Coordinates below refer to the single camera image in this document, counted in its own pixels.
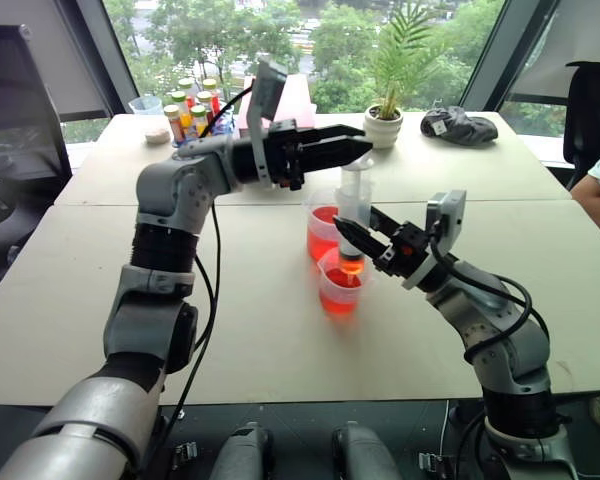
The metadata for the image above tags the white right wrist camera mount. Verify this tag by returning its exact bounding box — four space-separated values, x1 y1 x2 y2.
401 189 469 292

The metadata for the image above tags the dark monitor screen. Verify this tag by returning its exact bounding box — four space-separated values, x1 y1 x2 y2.
0 23 74 185

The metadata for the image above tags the clear plastic syringe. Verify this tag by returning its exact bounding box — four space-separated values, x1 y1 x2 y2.
333 153 376 274

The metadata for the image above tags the blue patterned packet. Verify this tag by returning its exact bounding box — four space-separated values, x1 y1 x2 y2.
210 110 237 137

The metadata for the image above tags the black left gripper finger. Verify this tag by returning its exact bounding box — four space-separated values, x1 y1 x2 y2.
299 138 374 174
298 124 367 148

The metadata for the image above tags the green capped bottle orange liquid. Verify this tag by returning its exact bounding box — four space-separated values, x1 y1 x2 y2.
163 104 185 143

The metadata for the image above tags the dark grey crumpled cloth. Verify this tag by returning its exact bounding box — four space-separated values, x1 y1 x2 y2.
419 105 499 147

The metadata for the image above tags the pink box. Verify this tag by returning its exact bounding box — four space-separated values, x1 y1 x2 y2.
234 73 318 140

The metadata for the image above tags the green capped bottle yellow liquid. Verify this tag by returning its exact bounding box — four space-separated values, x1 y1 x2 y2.
189 104 209 140
170 90 191 132

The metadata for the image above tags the dark rounded grey shape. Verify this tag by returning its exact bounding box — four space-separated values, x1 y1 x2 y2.
208 421 274 480
331 420 404 480

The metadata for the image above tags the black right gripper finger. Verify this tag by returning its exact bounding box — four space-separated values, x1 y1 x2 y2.
369 205 407 237
332 214 389 262

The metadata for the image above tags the person in pale shirt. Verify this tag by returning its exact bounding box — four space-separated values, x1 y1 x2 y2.
569 146 600 251

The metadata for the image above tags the clear cup with red liquid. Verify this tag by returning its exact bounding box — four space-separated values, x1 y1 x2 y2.
315 247 375 317
303 191 354 262

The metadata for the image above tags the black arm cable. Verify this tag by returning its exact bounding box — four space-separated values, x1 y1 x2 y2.
429 234 551 364
142 84 256 471

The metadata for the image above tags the empty clear plastic cup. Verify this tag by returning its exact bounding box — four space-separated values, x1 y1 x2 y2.
127 95 164 117

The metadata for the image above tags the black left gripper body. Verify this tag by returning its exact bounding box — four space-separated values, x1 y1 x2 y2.
267 119 306 193

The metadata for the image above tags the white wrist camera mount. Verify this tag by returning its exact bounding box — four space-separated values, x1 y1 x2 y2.
401 189 469 292
243 58 290 190

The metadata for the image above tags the black office chair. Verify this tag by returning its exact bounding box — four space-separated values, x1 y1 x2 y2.
562 59 600 191

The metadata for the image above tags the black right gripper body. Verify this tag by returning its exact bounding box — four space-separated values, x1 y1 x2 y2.
374 220 432 281

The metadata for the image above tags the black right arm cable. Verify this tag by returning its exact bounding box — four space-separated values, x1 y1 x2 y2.
429 234 551 364

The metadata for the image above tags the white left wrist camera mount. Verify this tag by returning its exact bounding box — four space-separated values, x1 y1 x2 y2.
243 58 290 190

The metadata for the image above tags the palm plant in white pot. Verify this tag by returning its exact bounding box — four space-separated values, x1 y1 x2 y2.
363 0 449 150

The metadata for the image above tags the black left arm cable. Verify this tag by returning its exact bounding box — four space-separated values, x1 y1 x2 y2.
142 84 256 471

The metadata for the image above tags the black strap buckle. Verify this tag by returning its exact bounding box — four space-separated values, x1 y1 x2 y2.
173 441 199 472
418 451 454 480

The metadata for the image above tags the green capped bottle red liquid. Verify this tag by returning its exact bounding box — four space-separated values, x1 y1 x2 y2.
195 90 215 124
201 77 219 114
177 77 196 110

